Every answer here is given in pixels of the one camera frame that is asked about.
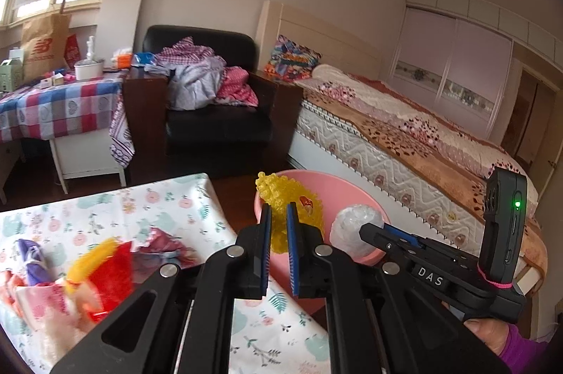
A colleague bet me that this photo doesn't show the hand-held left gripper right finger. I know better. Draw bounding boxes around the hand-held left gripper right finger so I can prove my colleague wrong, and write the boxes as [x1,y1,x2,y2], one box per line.
[286,202,513,374]

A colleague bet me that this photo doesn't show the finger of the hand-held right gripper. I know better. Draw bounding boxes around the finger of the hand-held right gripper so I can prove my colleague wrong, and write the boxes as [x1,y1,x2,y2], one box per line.
[382,223,420,247]
[360,223,416,266]

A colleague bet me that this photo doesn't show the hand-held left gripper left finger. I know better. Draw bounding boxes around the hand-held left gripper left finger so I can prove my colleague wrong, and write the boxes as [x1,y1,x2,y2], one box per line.
[50,204,273,374]

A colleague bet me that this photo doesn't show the clear plastic wrap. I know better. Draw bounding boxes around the clear plastic wrap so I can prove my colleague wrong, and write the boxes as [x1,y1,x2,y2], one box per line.
[330,204,388,258]

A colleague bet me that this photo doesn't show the pink plastic bin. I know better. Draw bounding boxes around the pink plastic bin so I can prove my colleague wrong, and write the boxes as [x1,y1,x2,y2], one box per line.
[254,169,392,300]

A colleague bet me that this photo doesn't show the red printed paper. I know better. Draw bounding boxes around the red printed paper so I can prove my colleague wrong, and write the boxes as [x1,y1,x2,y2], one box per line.
[132,227,200,269]

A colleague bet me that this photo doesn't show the purple plastic bag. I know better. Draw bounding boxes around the purple plastic bag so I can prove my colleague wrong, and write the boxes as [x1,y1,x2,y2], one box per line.
[15,239,59,287]

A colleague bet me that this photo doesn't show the person's right hand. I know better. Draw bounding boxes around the person's right hand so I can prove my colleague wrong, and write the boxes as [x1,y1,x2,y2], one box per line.
[464,318,513,359]

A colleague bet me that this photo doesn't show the quilted bed mattress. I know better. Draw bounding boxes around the quilted bed mattress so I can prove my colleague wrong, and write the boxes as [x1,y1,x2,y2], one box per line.
[286,93,548,304]

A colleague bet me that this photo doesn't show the wooden door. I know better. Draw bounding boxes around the wooden door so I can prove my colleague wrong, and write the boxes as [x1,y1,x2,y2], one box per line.
[500,66,552,166]

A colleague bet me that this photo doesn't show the floral brown bedspread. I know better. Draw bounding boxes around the floral brown bedspread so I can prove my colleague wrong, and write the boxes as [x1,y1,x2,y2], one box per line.
[294,64,546,260]

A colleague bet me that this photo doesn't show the black leather armchair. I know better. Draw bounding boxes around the black leather armchair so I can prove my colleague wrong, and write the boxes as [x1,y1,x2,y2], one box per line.
[123,25,304,185]

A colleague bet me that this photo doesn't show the red dotted garment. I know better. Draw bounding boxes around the red dotted garment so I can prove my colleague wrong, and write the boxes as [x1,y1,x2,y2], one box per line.
[215,66,259,107]

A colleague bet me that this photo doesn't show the grey white garment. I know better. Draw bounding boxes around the grey white garment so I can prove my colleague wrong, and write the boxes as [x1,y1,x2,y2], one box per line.
[166,56,226,112]

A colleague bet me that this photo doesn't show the white sliding wardrobe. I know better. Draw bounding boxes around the white sliding wardrobe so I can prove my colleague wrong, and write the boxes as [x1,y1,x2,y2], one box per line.
[387,0,563,141]

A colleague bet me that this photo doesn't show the colourful printed pillow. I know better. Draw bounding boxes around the colourful printed pillow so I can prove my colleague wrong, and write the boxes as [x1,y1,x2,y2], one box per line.
[264,34,323,83]

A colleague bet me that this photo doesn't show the white side table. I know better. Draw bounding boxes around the white side table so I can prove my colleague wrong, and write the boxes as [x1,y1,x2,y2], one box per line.
[48,127,128,194]

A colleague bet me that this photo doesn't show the cream wooden headboard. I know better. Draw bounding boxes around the cream wooden headboard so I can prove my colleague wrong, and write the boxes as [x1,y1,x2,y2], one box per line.
[257,0,383,81]

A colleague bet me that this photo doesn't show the pink plaid garment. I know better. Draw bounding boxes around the pink plaid garment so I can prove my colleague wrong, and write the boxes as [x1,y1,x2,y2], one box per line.
[157,37,226,68]

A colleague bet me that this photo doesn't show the pink white crumpled wrapper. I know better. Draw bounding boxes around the pink white crumpled wrapper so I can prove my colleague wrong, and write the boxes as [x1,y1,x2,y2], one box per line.
[0,268,89,337]

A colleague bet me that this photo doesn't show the orange tissue box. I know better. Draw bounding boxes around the orange tissue box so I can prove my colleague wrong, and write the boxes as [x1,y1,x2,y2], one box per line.
[111,50,133,70]

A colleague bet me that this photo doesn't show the white round container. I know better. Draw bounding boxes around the white round container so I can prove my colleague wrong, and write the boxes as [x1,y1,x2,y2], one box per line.
[73,59,105,81]

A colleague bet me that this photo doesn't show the plaid tablecloth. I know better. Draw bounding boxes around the plaid tablecloth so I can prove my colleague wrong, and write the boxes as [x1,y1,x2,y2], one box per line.
[0,68,135,169]

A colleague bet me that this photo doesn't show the red card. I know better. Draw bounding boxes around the red card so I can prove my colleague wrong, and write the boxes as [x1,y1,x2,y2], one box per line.
[64,34,81,69]

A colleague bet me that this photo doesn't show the brown paper bag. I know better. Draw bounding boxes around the brown paper bag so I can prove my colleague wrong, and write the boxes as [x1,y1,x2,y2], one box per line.
[20,14,72,78]

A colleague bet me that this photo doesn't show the green house-shaped box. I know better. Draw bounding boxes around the green house-shaped box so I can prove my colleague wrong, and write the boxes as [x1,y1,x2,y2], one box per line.
[0,58,24,92]

